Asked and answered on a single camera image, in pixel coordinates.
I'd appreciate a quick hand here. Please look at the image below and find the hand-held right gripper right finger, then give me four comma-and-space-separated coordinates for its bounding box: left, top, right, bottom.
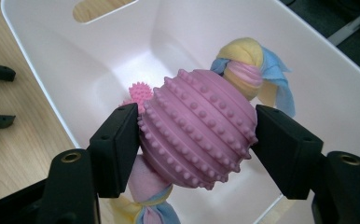
251, 104, 325, 201

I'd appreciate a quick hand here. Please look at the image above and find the pink ball rope toy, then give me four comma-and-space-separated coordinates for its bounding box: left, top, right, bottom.
109, 36, 297, 224

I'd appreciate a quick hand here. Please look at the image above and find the pink bone toy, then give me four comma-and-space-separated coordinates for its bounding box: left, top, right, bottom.
119, 81, 155, 115

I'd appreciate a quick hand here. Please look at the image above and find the white plastic bin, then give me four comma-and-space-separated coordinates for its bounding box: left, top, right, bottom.
0, 0, 360, 224

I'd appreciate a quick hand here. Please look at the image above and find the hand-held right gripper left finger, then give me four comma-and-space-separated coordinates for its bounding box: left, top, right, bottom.
87, 103, 141, 199

